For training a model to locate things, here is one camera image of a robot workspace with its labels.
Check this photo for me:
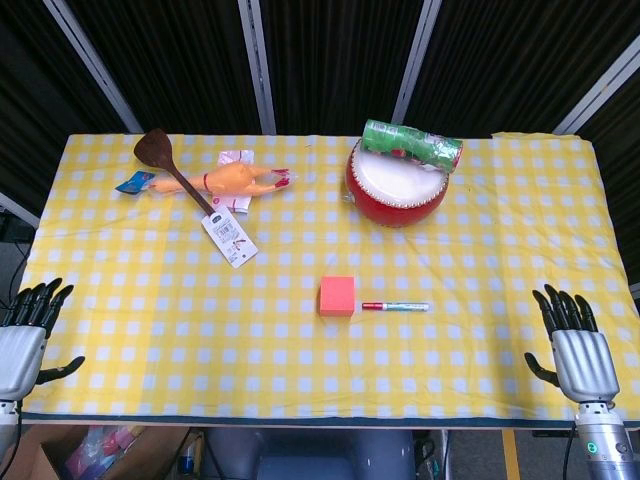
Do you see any black curtain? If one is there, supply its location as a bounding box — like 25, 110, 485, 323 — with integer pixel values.
0, 0, 640, 301

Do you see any cardboard box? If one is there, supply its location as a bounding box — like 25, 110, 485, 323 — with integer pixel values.
0, 424, 192, 480

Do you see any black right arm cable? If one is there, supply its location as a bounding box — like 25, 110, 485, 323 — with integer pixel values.
561, 424, 577, 480

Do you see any green chips can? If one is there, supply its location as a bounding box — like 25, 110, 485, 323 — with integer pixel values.
360, 118, 465, 175

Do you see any white spatula label card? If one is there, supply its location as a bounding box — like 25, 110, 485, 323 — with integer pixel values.
201, 204, 260, 269

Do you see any blue chicken toy tag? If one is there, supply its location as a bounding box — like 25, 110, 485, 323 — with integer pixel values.
114, 170, 156, 195

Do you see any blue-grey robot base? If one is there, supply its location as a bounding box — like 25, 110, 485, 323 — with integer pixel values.
203, 427, 417, 480

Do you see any white red-striped packet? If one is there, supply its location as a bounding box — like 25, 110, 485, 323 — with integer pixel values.
211, 148, 255, 217

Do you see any orange rubber chicken toy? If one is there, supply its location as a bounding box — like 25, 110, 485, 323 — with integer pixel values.
147, 161, 297, 200

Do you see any red-capped marker pen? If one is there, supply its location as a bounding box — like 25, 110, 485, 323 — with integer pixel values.
361, 301, 431, 312

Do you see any red drum with white skin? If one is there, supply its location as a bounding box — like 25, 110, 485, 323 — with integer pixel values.
342, 137, 450, 230

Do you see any yellow checked tablecloth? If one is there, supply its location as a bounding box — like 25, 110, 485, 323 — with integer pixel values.
18, 131, 640, 422

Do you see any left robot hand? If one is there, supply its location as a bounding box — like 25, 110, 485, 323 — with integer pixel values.
0, 278, 86, 401

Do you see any orange pink cube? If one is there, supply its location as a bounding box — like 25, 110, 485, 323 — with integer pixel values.
319, 275, 357, 318

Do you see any aluminium frame post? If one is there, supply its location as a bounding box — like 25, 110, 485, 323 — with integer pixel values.
551, 46, 640, 136
391, 0, 445, 134
42, 0, 145, 135
236, 0, 278, 136
0, 191, 42, 230

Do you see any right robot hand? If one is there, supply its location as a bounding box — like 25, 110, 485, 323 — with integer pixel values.
523, 283, 621, 404

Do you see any dark wooden spatula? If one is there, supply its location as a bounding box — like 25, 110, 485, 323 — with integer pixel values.
133, 128, 217, 220

